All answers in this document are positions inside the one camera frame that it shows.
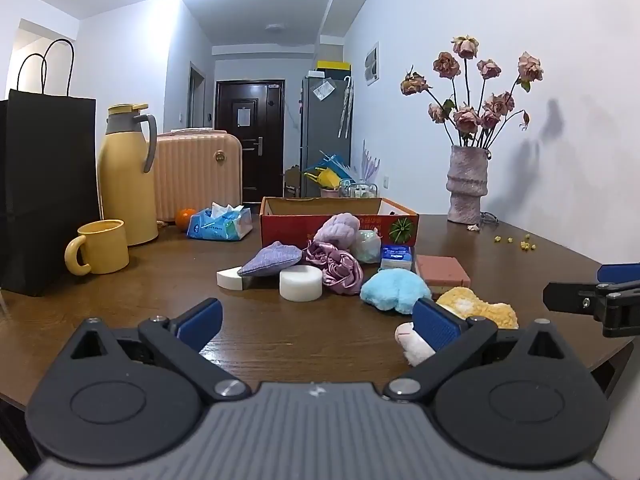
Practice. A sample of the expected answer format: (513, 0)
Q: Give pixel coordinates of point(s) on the pink textured vase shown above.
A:
(466, 185)

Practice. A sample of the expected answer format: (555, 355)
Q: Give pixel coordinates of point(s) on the pink bucket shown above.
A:
(330, 192)

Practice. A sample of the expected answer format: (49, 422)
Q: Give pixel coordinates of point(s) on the pink satin scrunchie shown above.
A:
(340, 270)

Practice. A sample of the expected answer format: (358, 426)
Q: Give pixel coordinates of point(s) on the small blue tissue packet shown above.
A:
(396, 257)

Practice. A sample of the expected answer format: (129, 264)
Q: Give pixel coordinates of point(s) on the grey refrigerator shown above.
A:
(320, 130)

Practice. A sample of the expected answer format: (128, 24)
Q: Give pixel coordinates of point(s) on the blue fluffy plush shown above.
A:
(392, 290)

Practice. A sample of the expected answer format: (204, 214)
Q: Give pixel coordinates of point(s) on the white green mesh sponge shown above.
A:
(367, 247)

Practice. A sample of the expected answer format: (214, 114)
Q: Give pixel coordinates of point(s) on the yellow and black box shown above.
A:
(332, 66)

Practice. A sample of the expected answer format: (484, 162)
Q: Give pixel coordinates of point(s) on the black paper shopping bag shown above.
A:
(45, 185)

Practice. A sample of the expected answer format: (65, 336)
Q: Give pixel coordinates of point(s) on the bunch of dried pink roses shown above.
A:
(467, 117)

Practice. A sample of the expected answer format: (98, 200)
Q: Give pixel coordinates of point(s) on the white paper notice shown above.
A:
(243, 116)

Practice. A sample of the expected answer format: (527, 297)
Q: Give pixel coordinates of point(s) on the purple fabric pouch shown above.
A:
(270, 260)

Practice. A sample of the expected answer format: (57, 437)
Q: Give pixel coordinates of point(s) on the yellow watering can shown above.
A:
(325, 177)

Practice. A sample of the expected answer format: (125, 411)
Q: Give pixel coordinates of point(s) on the red and orange cardboard box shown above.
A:
(285, 227)

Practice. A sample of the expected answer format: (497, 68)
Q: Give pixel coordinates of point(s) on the yellow thermos jug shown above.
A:
(125, 175)

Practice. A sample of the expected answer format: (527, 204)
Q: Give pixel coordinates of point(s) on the scattered yellow crumbs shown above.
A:
(525, 246)

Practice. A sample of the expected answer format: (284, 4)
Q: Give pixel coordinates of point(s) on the white round sponge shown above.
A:
(300, 284)

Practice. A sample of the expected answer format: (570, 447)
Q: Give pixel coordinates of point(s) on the blue tissue pack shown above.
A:
(217, 227)

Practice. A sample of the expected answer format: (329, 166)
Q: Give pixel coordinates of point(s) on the orange fruit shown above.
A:
(185, 217)

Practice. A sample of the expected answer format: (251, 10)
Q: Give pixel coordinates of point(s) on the folded white umbrella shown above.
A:
(345, 110)

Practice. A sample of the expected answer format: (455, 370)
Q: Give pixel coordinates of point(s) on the white wall panel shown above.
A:
(371, 64)

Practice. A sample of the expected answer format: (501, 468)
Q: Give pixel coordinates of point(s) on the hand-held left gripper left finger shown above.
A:
(200, 322)

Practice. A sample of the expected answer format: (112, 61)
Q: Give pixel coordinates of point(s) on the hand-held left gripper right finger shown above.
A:
(435, 330)

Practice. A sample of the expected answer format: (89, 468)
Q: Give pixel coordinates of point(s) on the small white pink plush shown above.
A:
(410, 345)

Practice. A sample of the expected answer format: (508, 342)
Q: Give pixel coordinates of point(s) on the white wedge sponge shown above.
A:
(230, 278)

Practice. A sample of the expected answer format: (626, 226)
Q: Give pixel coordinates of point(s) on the purple yarn plush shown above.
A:
(337, 227)

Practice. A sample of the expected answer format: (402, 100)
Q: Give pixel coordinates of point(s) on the interior doorway frame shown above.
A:
(196, 97)

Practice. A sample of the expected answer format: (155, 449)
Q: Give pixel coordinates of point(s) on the pink rectangular sponge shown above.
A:
(442, 270)

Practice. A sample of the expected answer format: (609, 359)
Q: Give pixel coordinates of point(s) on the open brown cardboard box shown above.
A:
(291, 182)

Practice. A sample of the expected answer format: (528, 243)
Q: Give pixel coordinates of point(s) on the yellow ceramic mug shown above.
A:
(102, 247)

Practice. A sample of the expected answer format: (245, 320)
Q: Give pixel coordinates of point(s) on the pink ribbed suitcase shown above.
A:
(200, 175)

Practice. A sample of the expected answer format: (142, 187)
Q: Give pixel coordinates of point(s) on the yellow fluffy sponge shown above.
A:
(480, 307)

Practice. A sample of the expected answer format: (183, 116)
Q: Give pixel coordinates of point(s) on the clear plastic bag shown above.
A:
(322, 90)

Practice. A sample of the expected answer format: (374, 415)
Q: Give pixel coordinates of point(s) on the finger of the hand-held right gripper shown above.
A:
(620, 272)
(570, 297)

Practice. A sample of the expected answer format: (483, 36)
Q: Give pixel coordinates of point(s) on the purple wall decoration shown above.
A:
(370, 162)

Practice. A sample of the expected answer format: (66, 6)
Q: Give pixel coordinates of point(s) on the dark brown entrance door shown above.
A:
(250, 160)

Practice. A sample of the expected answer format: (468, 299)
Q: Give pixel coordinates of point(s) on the round ceiling lamp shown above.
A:
(274, 27)

